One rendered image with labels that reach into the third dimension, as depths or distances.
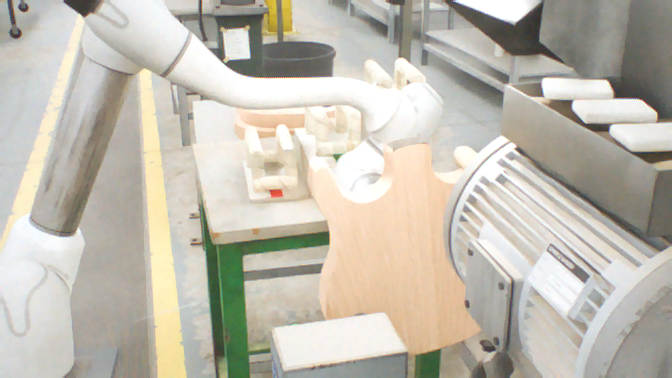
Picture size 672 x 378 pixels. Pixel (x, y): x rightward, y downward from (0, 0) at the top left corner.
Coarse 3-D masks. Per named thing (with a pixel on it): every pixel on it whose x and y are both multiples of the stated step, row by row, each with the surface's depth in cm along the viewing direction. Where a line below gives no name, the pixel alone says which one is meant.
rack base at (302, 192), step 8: (248, 168) 200; (264, 168) 200; (272, 168) 200; (280, 168) 200; (248, 176) 195; (264, 176) 195; (248, 184) 190; (304, 184) 190; (248, 192) 185; (264, 192) 185; (288, 192) 185; (296, 192) 185; (304, 192) 185; (256, 200) 182; (264, 200) 182; (272, 200) 183; (280, 200) 183
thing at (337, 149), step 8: (320, 144) 183; (328, 144) 183; (336, 144) 183; (344, 144) 184; (352, 144) 184; (360, 144) 185; (320, 152) 183; (328, 152) 183; (336, 152) 184; (344, 152) 184
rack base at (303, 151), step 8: (296, 136) 201; (304, 136) 199; (312, 136) 199; (328, 136) 199; (336, 136) 199; (344, 136) 199; (296, 144) 203; (304, 144) 193; (312, 144) 193; (304, 152) 188; (312, 152) 188; (304, 160) 189; (328, 160) 182; (304, 168) 190; (304, 176) 191
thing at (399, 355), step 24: (288, 336) 96; (312, 336) 96; (336, 336) 96; (360, 336) 96; (384, 336) 96; (288, 360) 91; (312, 360) 91; (336, 360) 91; (360, 360) 92; (384, 360) 93
